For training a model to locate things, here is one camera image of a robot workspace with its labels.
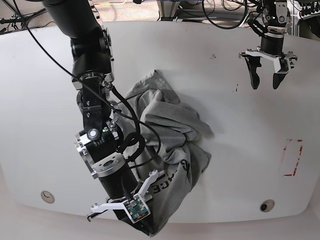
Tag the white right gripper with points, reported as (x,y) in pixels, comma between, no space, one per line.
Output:
(143,194)

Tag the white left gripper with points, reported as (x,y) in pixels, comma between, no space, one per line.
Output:
(252,59)

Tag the grey T-shirt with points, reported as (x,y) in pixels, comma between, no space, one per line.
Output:
(171,130)

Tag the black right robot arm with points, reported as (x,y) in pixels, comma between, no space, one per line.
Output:
(111,137)

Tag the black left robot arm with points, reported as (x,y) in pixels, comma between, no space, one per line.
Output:
(275,20)

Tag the red tape rectangle marking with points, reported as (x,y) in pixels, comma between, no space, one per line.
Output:
(290,158)

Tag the left table grommet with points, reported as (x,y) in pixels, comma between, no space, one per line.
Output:
(47,197)

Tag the table grommet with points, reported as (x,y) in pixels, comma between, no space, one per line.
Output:
(47,197)
(267,205)

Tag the aluminium table leg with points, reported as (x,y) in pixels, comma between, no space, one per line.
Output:
(167,9)

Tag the right table grommet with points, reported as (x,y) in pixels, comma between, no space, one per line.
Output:
(267,205)

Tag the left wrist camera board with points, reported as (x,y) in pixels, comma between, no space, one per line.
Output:
(285,65)

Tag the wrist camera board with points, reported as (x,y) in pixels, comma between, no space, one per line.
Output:
(136,209)
(285,65)

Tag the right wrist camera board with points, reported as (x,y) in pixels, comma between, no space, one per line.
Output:
(136,209)

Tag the black camera tripod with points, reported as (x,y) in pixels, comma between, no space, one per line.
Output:
(33,13)

